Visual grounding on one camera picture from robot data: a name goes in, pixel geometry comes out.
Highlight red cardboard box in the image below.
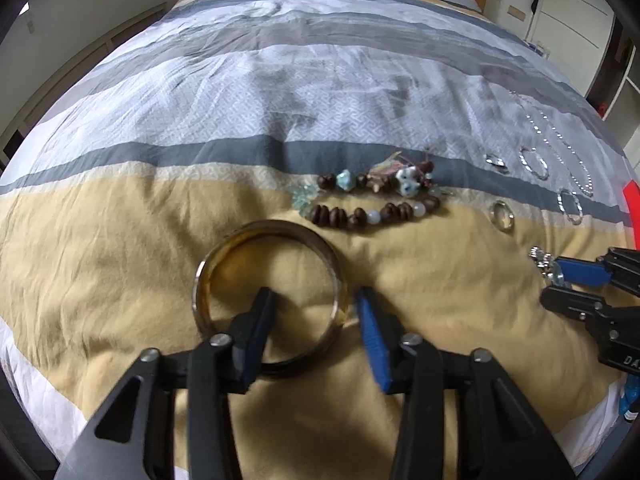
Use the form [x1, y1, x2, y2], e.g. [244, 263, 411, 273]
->
[620, 180, 640, 252]

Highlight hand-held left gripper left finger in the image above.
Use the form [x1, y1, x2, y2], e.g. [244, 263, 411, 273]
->
[52, 286, 276, 480]

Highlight small silver charm earrings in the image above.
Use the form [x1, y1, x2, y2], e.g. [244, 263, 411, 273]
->
[530, 246, 567, 287]

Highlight white wardrobe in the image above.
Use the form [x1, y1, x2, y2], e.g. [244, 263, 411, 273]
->
[524, 0, 640, 111]

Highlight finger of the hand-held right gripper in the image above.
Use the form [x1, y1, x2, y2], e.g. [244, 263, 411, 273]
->
[550, 248, 640, 296]
[540, 286, 640, 336]

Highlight striped grey yellow duvet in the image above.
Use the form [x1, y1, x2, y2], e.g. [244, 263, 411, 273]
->
[0, 0, 640, 480]

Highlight twisted silver hoop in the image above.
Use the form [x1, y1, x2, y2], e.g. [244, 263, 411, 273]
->
[519, 146, 551, 181]
[557, 189, 585, 224]

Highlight silver chain necklace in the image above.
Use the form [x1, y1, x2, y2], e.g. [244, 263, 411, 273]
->
[509, 89, 597, 197]

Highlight plain silver ring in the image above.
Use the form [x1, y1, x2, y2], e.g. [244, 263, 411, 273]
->
[491, 200, 516, 232]

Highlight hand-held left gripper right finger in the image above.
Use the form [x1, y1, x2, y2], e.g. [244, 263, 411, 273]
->
[355, 287, 586, 480]

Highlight wooden and ceramic bead bracelet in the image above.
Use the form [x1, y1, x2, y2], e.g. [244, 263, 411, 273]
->
[292, 152, 443, 234]

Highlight wide brown horn bangle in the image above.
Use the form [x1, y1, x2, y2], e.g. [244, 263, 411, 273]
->
[192, 220, 351, 380]

